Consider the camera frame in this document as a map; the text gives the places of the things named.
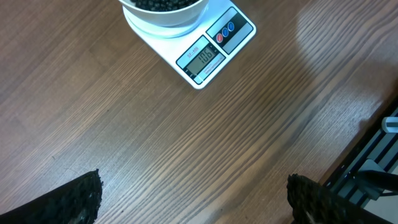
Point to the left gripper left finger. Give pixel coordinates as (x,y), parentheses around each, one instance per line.
(77,201)

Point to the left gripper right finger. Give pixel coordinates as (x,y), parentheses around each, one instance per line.
(313,203)

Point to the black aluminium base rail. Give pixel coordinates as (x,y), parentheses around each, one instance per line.
(376,150)

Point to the black beans in bowl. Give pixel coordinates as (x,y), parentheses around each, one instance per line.
(163,5)

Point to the white digital kitchen scale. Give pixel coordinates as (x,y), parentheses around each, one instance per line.
(200,48)

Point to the white bowl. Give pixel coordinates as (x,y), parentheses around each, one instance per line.
(169,18)

